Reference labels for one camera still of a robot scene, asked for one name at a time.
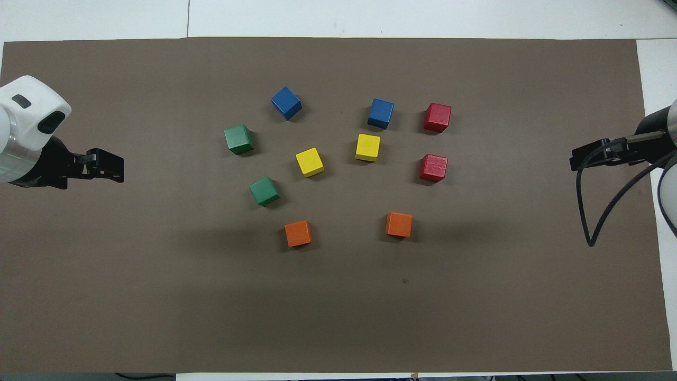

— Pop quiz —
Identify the black floor cable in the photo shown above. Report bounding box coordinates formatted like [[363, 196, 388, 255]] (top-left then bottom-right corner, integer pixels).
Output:
[[114, 372, 176, 381]]

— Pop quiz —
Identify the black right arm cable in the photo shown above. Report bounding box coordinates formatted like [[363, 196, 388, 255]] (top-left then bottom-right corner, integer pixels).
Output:
[[576, 137, 677, 248]]

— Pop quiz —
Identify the green wooden cube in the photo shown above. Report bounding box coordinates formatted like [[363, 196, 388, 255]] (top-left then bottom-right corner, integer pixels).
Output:
[[249, 176, 280, 207], [224, 124, 254, 156]]

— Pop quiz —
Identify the yellow wooden cube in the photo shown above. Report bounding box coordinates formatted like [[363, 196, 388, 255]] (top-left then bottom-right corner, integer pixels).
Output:
[[295, 147, 325, 178], [355, 133, 381, 162]]

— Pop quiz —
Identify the red wooden cube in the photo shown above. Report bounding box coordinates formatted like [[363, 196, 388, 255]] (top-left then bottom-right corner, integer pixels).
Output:
[[424, 103, 452, 133], [419, 154, 449, 183]]

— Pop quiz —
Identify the orange wooden cube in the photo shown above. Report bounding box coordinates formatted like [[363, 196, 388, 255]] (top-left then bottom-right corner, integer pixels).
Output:
[[386, 212, 413, 238], [285, 220, 312, 248]]

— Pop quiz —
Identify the brown paper table mat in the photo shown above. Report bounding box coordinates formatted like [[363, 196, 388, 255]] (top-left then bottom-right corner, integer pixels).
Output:
[[0, 37, 673, 374]]

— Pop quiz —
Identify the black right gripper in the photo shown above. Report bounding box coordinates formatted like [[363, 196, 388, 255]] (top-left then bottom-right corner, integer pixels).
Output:
[[570, 106, 673, 171]]

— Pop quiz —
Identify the blue wooden cube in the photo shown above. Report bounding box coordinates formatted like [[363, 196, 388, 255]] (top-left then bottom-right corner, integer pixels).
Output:
[[271, 86, 303, 121], [368, 98, 395, 130]]

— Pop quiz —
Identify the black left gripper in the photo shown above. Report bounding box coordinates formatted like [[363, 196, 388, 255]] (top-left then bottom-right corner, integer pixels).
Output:
[[10, 135, 125, 190]]

